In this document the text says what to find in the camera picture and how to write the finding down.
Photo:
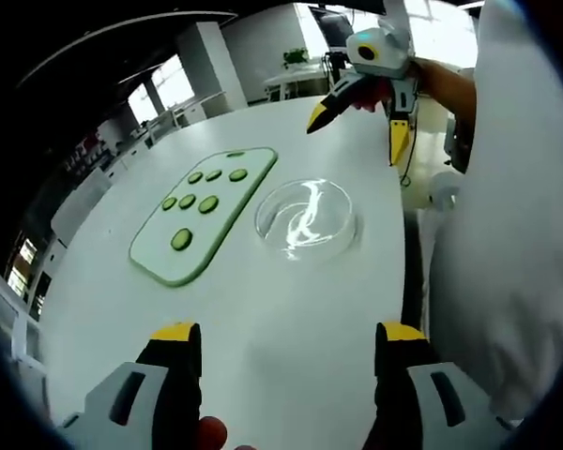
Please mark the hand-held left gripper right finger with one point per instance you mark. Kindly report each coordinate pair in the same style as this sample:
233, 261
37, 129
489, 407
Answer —
445, 398

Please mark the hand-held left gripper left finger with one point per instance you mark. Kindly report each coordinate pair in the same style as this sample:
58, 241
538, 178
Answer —
122, 398

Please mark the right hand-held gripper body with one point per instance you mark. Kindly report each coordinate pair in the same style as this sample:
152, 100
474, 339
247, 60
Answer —
387, 51

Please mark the clear glass bowl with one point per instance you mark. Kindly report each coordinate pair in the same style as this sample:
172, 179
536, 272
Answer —
328, 206

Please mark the clear glass petri dish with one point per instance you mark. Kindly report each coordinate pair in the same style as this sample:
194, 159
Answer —
272, 225

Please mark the group of cucumber slices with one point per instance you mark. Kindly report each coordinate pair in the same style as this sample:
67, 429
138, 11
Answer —
208, 204

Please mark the person's right hand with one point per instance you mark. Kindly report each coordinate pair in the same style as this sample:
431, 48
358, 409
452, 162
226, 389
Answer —
370, 96

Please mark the person's left hand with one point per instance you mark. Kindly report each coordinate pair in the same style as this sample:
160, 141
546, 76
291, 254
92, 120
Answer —
212, 432

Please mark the white background table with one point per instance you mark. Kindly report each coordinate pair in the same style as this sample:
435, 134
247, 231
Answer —
300, 79

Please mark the dark monitor screen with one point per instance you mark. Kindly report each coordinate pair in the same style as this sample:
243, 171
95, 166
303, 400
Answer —
335, 28

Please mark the green potted plant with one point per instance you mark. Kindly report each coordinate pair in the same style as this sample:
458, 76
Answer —
295, 56

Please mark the white device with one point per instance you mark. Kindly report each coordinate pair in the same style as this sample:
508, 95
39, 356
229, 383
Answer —
443, 190

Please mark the grey desk partition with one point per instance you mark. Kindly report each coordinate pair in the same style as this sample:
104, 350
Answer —
202, 105

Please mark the white green-rimmed cutting board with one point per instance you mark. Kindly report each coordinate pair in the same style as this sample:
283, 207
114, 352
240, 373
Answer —
234, 201

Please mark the person in white shirt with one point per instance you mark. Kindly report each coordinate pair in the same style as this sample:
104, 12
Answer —
506, 211

